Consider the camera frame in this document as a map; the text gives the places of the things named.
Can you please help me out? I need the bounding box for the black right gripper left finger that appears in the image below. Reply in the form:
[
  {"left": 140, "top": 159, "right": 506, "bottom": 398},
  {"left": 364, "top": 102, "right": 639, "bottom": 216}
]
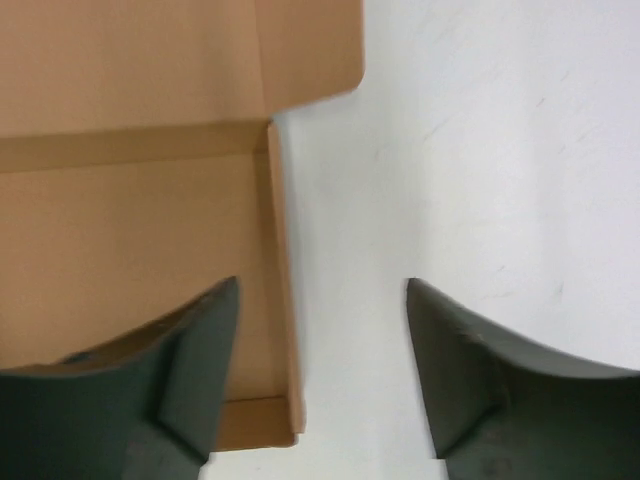
[{"left": 1, "top": 277, "right": 240, "bottom": 479}]

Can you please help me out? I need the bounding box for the cardboard box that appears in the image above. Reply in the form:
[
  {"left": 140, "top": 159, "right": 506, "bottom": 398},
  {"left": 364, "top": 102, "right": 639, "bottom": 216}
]
[{"left": 1, "top": 1, "right": 365, "bottom": 451}]

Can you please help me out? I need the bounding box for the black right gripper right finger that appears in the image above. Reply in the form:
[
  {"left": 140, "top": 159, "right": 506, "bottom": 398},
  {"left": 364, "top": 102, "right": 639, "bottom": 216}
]
[{"left": 406, "top": 278, "right": 639, "bottom": 479}]

